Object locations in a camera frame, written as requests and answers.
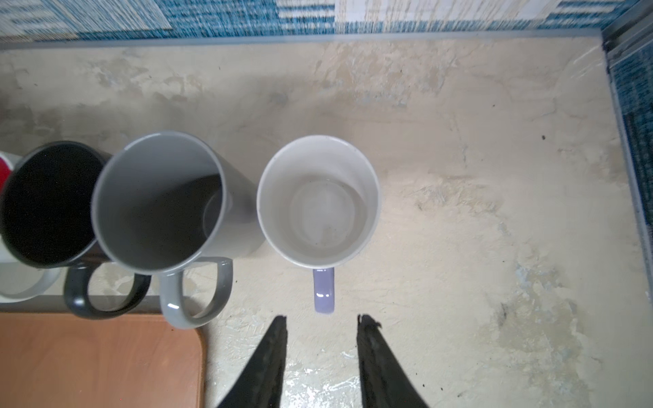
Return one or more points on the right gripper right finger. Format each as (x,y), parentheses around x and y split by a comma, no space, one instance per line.
(383,381)

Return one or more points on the white mug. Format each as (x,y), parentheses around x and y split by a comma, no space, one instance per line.
(20,282)

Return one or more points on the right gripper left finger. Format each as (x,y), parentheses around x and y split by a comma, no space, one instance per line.
(260,383)

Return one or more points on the purple mug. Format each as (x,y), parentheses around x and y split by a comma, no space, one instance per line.
(319,202)

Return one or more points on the brown plastic tray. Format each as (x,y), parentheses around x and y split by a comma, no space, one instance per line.
(58,360)

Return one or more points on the grey mug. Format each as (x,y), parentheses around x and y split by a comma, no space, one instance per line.
(167,201)

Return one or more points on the black mug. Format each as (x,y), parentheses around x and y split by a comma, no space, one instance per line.
(46,222)

